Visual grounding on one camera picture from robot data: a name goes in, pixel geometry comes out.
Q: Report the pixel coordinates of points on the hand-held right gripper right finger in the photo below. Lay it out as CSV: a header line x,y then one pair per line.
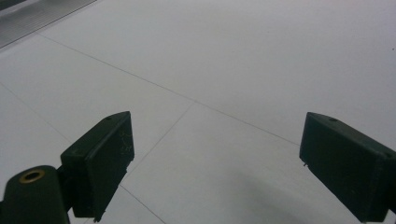
x,y
351,168

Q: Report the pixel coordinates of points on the grey ribbed strip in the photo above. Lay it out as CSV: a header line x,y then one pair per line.
x,y
34,17

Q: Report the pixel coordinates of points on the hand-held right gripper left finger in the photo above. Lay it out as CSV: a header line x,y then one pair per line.
x,y
102,165

